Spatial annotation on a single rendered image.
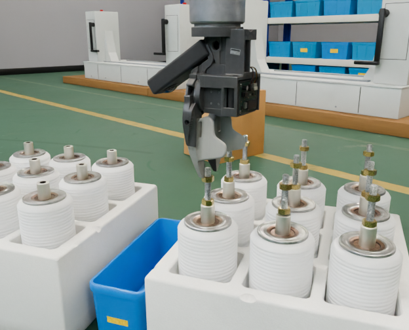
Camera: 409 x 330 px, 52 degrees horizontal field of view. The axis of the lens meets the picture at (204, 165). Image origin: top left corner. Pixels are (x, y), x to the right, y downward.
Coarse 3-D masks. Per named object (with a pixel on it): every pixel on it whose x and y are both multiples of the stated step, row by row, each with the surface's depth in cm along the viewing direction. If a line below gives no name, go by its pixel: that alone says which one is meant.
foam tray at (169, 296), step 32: (256, 224) 83; (320, 256) 70; (160, 288) 64; (192, 288) 62; (224, 288) 61; (320, 288) 61; (160, 320) 65; (192, 320) 63; (224, 320) 61; (256, 320) 60; (288, 320) 58; (320, 320) 56; (352, 320) 55; (384, 320) 54
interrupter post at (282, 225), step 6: (276, 216) 62; (282, 216) 61; (288, 216) 61; (276, 222) 62; (282, 222) 61; (288, 222) 61; (276, 228) 62; (282, 228) 62; (288, 228) 62; (282, 234) 62; (288, 234) 62
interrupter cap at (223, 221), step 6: (186, 216) 68; (192, 216) 68; (198, 216) 68; (216, 216) 68; (222, 216) 68; (228, 216) 68; (186, 222) 66; (192, 222) 66; (198, 222) 66; (216, 222) 66; (222, 222) 66; (228, 222) 66; (192, 228) 64; (198, 228) 64; (204, 228) 64; (210, 228) 64; (216, 228) 64; (222, 228) 64
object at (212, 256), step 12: (180, 228) 65; (228, 228) 64; (180, 240) 65; (192, 240) 63; (204, 240) 62; (216, 240) 62; (228, 240) 64; (180, 252) 66; (192, 252) 64; (204, 252) 63; (216, 252) 63; (228, 252) 64; (180, 264) 67; (192, 264) 64; (204, 264) 64; (216, 264) 64; (228, 264) 65; (192, 276) 65; (204, 276) 64; (216, 276) 64; (228, 276) 66
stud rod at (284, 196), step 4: (284, 176) 60; (288, 176) 60; (284, 180) 60; (288, 180) 60; (284, 184) 60; (284, 192) 61; (284, 196) 61; (284, 200) 61; (284, 204) 61; (284, 208) 61
